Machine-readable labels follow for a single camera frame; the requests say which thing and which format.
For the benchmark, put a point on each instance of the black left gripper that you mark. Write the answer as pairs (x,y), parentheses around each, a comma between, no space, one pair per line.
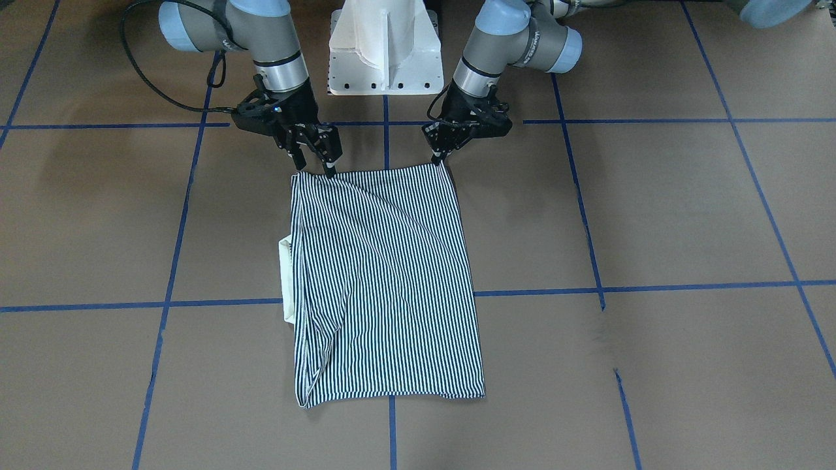
(459,109)

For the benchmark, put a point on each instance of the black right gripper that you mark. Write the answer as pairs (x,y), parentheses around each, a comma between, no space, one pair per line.
(302,108)

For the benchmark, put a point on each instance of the navy white striped polo shirt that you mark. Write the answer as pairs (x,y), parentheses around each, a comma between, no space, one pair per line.
(381,287)

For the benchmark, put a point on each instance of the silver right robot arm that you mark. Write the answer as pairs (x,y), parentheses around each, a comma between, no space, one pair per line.
(264,29)

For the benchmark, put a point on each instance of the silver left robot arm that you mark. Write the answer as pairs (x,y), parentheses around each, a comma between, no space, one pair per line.
(669,93)

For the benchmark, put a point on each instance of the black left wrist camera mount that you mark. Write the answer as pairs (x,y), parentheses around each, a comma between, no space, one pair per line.
(492,119)

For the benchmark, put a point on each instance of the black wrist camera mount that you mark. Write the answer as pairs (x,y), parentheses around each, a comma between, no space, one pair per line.
(492,119)
(259,115)

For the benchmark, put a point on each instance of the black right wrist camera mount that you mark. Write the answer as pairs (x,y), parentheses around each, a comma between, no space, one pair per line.
(259,115)

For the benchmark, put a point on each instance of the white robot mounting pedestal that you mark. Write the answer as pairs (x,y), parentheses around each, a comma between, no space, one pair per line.
(384,48)

